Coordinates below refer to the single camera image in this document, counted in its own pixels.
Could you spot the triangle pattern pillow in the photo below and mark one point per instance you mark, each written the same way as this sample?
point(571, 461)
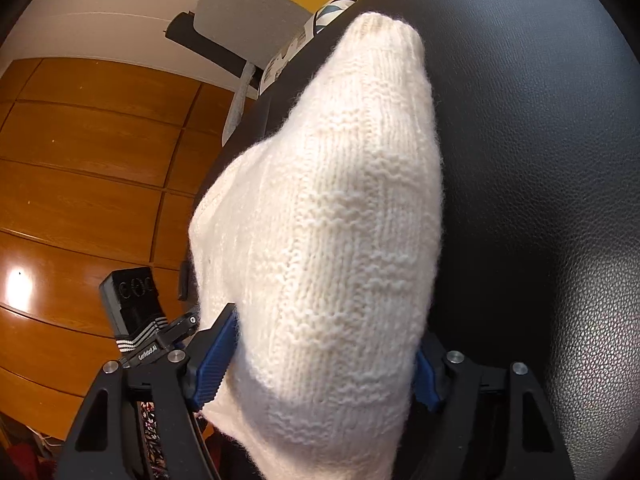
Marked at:
point(332, 7)

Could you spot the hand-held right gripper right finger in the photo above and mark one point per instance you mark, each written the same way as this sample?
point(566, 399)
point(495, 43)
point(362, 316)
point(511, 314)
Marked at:
point(425, 375)

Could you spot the grey yellow blue sofa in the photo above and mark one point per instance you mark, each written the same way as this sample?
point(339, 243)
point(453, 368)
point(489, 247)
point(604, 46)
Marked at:
point(250, 5)

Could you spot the red cloth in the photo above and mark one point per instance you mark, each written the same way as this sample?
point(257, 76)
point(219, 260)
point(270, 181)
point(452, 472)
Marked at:
point(25, 460)

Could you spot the wooden wardrobe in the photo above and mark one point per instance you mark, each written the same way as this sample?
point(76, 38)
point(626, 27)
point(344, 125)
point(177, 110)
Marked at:
point(90, 160)

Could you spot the cream knitted sweater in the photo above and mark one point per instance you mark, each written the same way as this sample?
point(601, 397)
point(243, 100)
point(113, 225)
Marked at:
point(325, 210)

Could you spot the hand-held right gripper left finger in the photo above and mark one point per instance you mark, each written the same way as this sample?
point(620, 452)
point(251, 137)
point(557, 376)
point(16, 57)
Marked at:
point(215, 360)

